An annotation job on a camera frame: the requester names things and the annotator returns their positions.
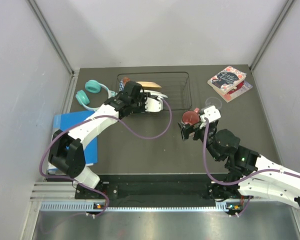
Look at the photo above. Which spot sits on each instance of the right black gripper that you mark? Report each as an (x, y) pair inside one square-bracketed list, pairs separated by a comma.
[(185, 132)]

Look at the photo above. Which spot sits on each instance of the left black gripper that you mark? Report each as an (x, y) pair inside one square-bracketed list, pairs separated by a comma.
[(142, 95)]

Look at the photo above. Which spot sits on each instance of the pink floral mug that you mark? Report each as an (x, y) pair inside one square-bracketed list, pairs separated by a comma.
[(191, 117)]

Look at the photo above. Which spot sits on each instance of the white watermelon plate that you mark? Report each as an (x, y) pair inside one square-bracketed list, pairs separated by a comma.
[(158, 94)]

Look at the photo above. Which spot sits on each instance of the beige bird plate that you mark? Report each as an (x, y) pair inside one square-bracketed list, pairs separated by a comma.
[(149, 85)]

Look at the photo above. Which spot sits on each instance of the blue white patterned bowl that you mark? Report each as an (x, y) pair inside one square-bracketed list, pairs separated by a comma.
[(121, 85)]

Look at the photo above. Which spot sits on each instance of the black wire dish rack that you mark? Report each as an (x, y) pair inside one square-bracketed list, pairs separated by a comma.
[(174, 84)]

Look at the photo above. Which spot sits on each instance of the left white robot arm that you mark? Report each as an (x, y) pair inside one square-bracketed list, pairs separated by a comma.
[(67, 148)]

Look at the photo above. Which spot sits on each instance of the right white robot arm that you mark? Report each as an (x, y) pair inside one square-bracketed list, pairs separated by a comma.
[(250, 174)]

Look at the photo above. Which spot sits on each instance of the clear plastic cup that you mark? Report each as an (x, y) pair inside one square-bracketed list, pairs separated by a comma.
[(213, 101)]

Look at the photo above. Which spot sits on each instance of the teal cat-ear headphones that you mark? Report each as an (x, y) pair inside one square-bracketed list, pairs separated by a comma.
[(94, 87)]

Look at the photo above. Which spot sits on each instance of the floral cover book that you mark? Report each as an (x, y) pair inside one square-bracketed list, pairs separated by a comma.
[(227, 80)]

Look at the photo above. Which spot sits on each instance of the blue folder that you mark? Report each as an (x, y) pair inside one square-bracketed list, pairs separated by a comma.
[(67, 120)]

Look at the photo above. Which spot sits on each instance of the lower pink book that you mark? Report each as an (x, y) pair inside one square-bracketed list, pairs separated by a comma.
[(241, 88)]

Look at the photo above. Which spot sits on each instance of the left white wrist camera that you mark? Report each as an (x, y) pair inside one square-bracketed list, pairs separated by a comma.
[(153, 105)]

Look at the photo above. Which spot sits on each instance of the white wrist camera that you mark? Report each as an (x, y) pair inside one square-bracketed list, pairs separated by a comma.
[(153, 105), (210, 113)]

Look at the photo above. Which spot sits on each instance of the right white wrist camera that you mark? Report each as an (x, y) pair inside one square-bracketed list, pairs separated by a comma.
[(210, 113)]

